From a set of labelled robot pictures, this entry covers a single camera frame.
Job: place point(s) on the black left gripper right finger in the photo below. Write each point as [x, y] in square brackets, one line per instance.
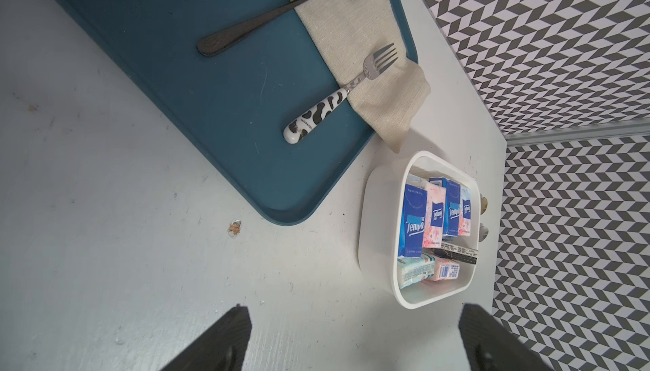
[490, 347]

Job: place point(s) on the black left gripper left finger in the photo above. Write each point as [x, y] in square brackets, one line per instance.
[220, 347]

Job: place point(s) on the black tissue pack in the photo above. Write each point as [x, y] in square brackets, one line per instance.
[458, 253]

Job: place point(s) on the teal tissue pack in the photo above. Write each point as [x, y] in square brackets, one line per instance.
[412, 270]

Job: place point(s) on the pink blue tissue pack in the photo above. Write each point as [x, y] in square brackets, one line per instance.
[465, 220]

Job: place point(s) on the white storage box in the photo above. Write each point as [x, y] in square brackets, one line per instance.
[381, 222]

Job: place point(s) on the blue Vinda tissue pack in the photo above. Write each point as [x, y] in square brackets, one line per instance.
[413, 218]

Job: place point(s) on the teal serving tray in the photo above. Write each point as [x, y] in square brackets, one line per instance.
[234, 107]

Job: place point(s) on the pink handled spoon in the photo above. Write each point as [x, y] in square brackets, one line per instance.
[483, 232]

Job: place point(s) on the patterned handle fork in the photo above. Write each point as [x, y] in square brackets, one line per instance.
[373, 67]

